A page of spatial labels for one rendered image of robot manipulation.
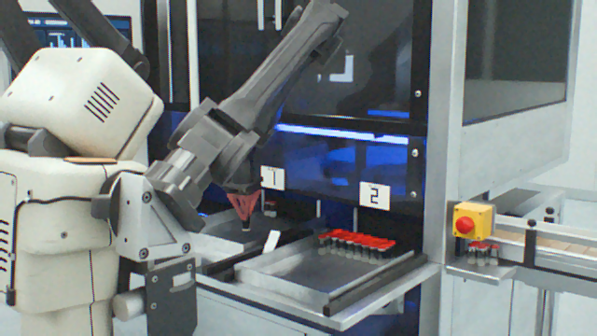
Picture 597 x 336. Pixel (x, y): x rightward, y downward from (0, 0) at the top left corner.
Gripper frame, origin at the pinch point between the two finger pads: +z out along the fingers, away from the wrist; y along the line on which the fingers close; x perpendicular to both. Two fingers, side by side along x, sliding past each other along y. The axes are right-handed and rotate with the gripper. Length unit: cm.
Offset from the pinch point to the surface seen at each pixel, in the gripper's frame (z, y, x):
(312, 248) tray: 8.9, 4.6, -16.2
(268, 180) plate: -2.8, 21.0, 4.2
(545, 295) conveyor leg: 17, 15, -72
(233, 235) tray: 8.8, 5.7, 7.6
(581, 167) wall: 106, 466, -81
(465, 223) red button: -3, 3, -55
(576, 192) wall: 129, 463, -79
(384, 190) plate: -6.0, 11.9, -33.2
